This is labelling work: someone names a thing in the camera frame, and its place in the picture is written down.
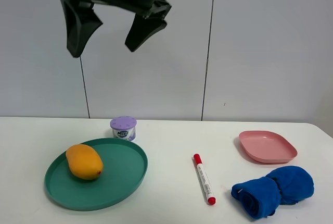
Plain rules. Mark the yellow mango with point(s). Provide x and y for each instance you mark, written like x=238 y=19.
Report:
x=84 y=162

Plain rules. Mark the round green plate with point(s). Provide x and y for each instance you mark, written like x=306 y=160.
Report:
x=125 y=165

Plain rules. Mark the red white marker pen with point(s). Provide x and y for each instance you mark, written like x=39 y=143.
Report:
x=210 y=197

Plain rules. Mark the rolled blue towel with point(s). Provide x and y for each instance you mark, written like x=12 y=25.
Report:
x=282 y=186

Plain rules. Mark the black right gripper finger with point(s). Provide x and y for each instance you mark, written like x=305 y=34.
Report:
x=81 y=23

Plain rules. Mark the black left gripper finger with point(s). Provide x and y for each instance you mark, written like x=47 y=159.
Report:
x=141 y=30

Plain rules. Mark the pink square plate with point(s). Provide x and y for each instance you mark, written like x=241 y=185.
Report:
x=267 y=147

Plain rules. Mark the purple air freshener can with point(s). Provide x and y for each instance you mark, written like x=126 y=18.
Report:
x=124 y=127

